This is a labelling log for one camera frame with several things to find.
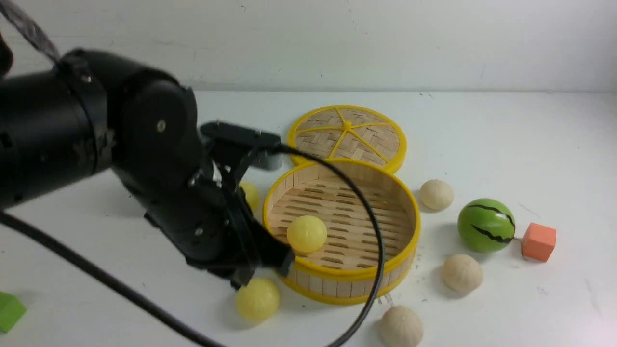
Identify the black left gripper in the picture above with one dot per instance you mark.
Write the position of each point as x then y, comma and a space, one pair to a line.
206, 217

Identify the yellow bun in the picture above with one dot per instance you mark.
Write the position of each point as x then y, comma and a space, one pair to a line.
259, 300
306, 234
251, 195

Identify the cream bun bottom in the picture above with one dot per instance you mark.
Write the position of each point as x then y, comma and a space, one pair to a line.
400, 327

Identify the cream bun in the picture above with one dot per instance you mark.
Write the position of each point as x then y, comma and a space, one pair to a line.
462, 273
436, 195
400, 327

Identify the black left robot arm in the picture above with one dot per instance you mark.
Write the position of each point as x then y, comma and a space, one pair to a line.
96, 111

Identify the bamboo steamer tray yellow rim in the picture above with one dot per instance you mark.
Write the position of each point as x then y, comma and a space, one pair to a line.
342, 271

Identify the woven bamboo steamer lid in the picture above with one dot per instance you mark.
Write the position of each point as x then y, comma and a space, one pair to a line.
350, 132

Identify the green toy watermelon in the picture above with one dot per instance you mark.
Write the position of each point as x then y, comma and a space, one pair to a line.
486, 225

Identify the green foam block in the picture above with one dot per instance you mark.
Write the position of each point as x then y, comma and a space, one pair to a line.
11, 311

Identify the orange foam cube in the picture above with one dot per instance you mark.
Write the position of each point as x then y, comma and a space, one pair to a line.
539, 242

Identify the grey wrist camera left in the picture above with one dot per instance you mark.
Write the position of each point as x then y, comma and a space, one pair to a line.
230, 148

